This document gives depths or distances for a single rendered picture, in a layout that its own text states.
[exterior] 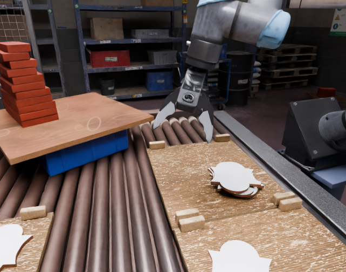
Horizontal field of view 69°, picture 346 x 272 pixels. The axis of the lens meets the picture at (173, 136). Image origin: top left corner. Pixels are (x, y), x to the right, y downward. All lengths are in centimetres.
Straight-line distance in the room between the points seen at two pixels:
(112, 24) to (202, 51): 414
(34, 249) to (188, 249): 33
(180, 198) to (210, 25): 44
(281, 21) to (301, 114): 55
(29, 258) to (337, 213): 75
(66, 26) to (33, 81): 424
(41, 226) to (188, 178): 41
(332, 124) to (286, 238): 54
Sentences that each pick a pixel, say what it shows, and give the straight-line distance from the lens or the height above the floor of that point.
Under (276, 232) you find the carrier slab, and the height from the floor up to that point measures 94.
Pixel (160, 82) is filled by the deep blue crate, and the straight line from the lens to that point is 493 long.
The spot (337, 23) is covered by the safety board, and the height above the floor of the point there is 133.
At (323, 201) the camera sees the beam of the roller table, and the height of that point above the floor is 91.
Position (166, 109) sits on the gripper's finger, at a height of 118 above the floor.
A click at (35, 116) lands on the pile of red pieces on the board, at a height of 107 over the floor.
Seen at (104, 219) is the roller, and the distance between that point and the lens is 70.
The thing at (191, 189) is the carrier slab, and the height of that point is 94.
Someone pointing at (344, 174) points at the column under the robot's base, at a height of 87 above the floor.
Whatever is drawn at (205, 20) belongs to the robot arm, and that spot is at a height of 138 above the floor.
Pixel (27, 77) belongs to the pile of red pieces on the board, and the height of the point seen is 121.
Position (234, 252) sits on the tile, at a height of 94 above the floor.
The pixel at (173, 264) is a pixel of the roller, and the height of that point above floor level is 92.
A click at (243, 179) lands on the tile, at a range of 73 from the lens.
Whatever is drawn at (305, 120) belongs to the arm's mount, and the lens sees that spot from 107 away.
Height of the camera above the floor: 138
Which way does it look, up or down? 25 degrees down
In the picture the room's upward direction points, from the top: straight up
